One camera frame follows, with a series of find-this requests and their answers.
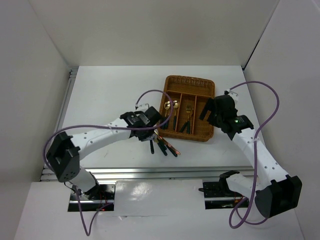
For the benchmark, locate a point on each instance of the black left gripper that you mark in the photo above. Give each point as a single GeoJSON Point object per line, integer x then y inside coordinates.
{"type": "Point", "coordinates": [142, 138]}

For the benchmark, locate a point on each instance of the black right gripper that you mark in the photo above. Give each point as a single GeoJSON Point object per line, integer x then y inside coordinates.
{"type": "Point", "coordinates": [209, 104]}

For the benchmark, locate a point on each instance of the gold knife green handle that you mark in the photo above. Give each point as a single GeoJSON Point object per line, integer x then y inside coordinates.
{"type": "Point", "coordinates": [169, 147]}
{"type": "Point", "coordinates": [165, 153]}
{"type": "Point", "coordinates": [160, 143]}

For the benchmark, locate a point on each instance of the gold fork green handle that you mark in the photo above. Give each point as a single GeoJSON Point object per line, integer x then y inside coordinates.
{"type": "Point", "coordinates": [184, 126]}
{"type": "Point", "coordinates": [151, 143]}
{"type": "Point", "coordinates": [189, 111]}

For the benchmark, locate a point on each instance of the brown wicker cutlery tray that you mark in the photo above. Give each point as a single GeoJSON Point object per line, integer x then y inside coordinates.
{"type": "Point", "coordinates": [191, 94]}

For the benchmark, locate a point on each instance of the gold spoon green handle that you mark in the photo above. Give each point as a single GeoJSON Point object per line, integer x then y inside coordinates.
{"type": "Point", "coordinates": [167, 107]}
{"type": "Point", "coordinates": [171, 108]}
{"type": "Point", "coordinates": [176, 105]}

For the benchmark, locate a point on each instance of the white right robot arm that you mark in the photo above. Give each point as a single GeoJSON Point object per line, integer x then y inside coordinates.
{"type": "Point", "coordinates": [277, 191]}

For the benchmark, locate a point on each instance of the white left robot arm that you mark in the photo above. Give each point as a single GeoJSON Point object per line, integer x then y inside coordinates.
{"type": "Point", "coordinates": [66, 151]}

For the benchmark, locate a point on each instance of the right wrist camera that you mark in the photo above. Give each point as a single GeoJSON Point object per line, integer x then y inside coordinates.
{"type": "Point", "coordinates": [233, 95]}

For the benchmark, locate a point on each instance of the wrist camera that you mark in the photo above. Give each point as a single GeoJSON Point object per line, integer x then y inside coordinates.
{"type": "Point", "coordinates": [233, 95]}
{"type": "Point", "coordinates": [141, 106]}

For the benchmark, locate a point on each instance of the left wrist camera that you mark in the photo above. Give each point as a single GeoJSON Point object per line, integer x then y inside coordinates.
{"type": "Point", "coordinates": [141, 106]}

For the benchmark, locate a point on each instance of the aluminium table frame rail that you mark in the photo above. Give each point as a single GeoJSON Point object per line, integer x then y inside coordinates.
{"type": "Point", "coordinates": [99, 94]}

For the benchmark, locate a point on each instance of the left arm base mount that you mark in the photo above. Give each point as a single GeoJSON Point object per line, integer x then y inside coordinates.
{"type": "Point", "coordinates": [105, 197]}

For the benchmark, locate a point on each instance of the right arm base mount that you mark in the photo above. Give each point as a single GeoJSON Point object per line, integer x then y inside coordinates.
{"type": "Point", "coordinates": [217, 194]}

